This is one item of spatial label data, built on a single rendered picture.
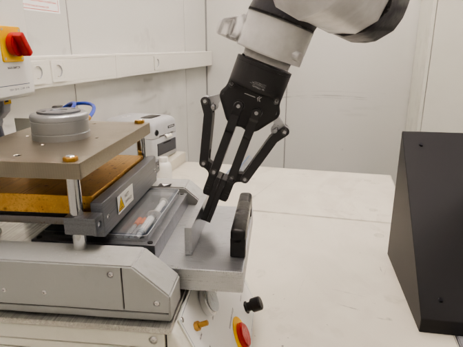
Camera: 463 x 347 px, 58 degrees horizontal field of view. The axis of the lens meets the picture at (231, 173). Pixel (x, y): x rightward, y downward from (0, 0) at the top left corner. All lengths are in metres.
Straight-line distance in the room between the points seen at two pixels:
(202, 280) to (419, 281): 0.46
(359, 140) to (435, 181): 2.17
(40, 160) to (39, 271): 0.13
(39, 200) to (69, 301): 0.13
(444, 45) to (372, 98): 0.63
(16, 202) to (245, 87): 0.32
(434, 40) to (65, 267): 2.40
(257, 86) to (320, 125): 2.56
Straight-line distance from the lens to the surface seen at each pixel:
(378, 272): 1.02
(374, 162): 3.15
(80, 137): 0.62
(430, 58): 2.66
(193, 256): 0.56
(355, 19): 0.46
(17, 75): 0.80
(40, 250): 0.56
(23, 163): 0.53
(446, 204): 0.94
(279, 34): 0.52
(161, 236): 0.57
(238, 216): 0.58
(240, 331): 0.70
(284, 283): 0.93
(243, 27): 0.55
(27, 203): 0.58
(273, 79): 0.53
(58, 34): 1.63
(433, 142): 1.01
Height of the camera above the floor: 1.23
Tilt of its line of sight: 17 degrees down
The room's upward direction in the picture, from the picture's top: straight up
